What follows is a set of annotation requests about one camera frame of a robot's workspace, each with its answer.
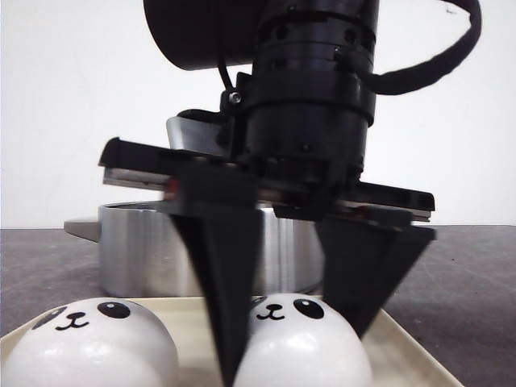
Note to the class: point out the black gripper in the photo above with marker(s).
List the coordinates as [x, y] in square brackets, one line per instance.
[302, 136]

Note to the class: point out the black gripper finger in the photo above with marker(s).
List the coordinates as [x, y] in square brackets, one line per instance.
[214, 211]

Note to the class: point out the stainless steel steamer pot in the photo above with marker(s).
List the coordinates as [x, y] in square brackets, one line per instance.
[141, 255]

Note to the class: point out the panda bun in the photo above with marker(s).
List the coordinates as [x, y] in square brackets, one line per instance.
[94, 342]
[298, 340]

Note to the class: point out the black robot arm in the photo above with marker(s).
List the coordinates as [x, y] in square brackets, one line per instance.
[272, 36]

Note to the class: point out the cream plastic tray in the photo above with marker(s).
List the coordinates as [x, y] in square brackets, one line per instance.
[396, 359]

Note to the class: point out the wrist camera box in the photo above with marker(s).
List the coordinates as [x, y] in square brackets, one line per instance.
[200, 131]

